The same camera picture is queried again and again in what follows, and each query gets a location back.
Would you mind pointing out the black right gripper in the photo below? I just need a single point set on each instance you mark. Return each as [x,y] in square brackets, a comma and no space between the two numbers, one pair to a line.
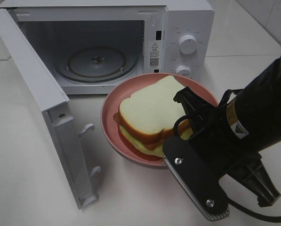
[225,138]

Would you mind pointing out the pink round plate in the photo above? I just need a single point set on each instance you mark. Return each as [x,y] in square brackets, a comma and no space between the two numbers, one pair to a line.
[124,90]

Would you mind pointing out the white bread sandwich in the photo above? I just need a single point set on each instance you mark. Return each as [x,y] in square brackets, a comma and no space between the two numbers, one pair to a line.
[148,116]

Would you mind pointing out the white microwave door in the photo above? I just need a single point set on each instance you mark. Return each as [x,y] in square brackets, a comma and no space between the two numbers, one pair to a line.
[49,105]

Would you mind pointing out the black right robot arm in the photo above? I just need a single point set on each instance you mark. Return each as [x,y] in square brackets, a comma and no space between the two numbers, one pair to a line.
[263,93]

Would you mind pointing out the white lower timer knob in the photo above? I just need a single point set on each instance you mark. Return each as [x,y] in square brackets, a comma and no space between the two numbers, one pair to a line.
[184,70]

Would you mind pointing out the white upper power knob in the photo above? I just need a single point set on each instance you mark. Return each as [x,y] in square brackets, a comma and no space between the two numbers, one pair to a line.
[187,44]

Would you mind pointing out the white adjacent table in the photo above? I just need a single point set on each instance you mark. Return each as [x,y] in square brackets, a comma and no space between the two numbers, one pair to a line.
[236,33]

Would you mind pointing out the white warning label sticker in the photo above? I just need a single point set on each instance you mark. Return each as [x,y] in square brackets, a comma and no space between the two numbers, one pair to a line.
[154,53]

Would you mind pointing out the glass microwave turntable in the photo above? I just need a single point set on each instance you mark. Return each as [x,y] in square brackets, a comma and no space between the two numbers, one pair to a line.
[96,64]

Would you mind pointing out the white microwave oven body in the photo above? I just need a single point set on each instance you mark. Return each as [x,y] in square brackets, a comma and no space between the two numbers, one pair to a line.
[56,27]

